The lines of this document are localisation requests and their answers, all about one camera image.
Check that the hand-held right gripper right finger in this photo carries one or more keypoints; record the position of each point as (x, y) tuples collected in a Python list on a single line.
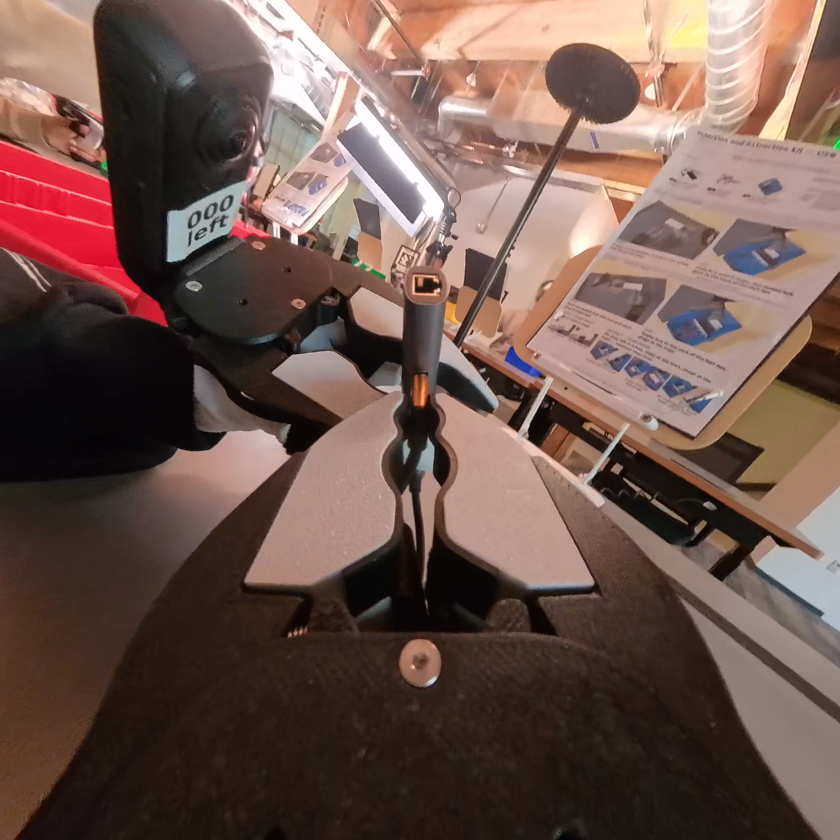
[(512, 518)]

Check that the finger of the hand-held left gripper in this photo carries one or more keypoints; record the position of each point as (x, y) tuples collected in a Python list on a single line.
[(469, 380), (321, 384)]

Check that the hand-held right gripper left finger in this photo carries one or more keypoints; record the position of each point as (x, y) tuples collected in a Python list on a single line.
[(328, 512)]

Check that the person's left forearm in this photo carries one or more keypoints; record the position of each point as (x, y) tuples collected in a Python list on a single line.
[(79, 367)]

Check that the blue plastic bin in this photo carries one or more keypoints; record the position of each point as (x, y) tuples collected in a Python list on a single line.
[(522, 364)]

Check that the white poster stand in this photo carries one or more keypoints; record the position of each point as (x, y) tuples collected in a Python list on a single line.
[(590, 492)]

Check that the black monitor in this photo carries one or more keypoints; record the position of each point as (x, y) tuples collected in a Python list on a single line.
[(482, 272)]

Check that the small tag sign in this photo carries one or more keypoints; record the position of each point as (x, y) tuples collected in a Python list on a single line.
[(401, 259)]

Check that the instruction sheet on stand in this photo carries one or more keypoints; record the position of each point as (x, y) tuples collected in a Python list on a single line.
[(571, 269)]

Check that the instruction poster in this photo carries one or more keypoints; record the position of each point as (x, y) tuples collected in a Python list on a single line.
[(709, 275), (308, 184)]

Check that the red plastic bin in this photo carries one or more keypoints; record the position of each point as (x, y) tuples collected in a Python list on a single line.
[(52, 210)]

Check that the led panel lamp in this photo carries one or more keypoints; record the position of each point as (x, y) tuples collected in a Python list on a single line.
[(387, 170)]

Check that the black disc pole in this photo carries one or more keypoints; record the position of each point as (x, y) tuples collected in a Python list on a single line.
[(594, 82)]

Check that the silver air duct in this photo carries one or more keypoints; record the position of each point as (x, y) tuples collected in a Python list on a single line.
[(499, 121)]

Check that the ribbed silver duct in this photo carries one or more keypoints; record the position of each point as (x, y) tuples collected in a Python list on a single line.
[(738, 59)]

